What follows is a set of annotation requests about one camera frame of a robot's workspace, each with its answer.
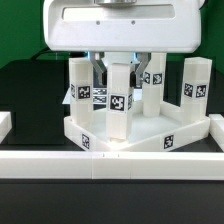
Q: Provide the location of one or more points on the white front rail barrier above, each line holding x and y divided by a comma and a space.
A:
123, 165

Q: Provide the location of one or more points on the right white barrier block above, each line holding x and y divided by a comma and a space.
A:
217, 129

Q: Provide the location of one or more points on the left white barrier block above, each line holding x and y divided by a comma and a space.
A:
5, 125

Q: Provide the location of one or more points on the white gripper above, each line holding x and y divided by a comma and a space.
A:
172, 26

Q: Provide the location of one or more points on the white desk top tray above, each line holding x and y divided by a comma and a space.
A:
159, 134

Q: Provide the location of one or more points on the white barrier block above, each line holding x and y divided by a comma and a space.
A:
5, 125
217, 129

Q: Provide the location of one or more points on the marker tag sheet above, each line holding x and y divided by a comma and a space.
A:
99, 96

